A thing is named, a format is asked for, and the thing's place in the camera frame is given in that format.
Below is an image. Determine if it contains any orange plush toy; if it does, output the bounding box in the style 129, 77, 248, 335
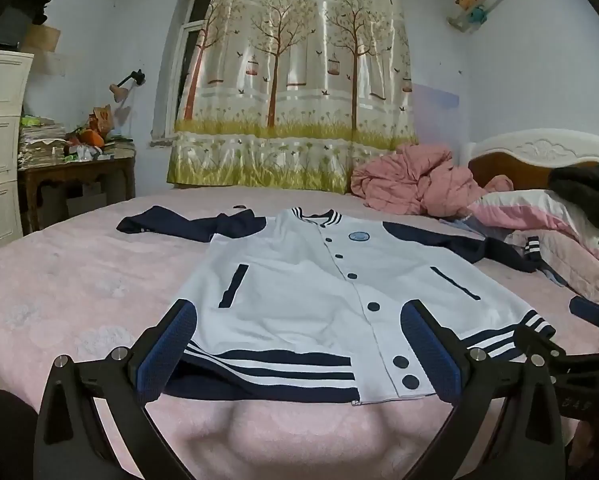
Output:
68, 127, 105, 147

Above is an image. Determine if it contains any wooden desk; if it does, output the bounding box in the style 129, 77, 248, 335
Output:
18, 142, 138, 233

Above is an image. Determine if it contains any white framed window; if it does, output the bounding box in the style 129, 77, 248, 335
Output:
152, 0, 220, 143

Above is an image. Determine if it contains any bed with pink sheet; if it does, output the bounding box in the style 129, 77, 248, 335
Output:
0, 192, 599, 480

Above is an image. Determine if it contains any person's right forearm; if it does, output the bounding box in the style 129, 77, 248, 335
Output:
565, 412, 599, 480

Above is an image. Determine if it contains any white and navy baseball jacket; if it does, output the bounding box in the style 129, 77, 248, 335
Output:
117, 204, 557, 406

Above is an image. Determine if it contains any plush doll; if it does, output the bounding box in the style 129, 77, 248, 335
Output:
454, 0, 489, 25

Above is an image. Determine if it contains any beige fleece blanket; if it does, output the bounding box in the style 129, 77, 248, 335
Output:
509, 230, 599, 306

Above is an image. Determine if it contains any stack of books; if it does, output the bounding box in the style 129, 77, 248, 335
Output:
102, 135, 135, 153

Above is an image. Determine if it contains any tree print curtain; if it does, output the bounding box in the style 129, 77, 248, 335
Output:
167, 0, 420, 196

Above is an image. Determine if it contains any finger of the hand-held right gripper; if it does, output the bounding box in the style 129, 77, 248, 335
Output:
514, 326, 567, 363
568, 296, 599, 332

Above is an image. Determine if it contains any pink quilt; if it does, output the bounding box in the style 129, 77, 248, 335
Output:
350, 144, 513, 218

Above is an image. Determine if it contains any light blue cloth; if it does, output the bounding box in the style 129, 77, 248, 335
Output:
439, 212, 485, 241

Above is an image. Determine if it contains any white and wooden headboard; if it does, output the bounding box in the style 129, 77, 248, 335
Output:
467, 128, 599, 196

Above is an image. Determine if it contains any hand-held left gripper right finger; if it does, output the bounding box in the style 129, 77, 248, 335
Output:
401, 299, 566, 480

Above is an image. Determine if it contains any white and pink pillow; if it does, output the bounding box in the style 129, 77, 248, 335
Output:
467, 189, 599, 268

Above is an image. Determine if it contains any pink desk lamp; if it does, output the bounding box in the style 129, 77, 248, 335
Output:
108, 69, 146, 106

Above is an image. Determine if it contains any person's dark clothing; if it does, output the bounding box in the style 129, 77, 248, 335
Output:
0, 387, 40, 480

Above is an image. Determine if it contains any stack of papers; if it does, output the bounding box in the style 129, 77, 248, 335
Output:
18, 122, 70, 170

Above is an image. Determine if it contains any cardboard box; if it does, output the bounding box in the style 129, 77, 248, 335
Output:
22, 24, 61, 53
67, 182, 108, 218

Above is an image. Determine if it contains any brown paper bag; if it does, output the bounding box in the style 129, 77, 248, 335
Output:
92, 104, 114, 136

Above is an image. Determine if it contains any black cloth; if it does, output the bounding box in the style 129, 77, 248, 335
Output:
548, 162, 599, 236

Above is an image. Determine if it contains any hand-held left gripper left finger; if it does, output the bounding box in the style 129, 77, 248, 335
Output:
34, 298, 200, 480

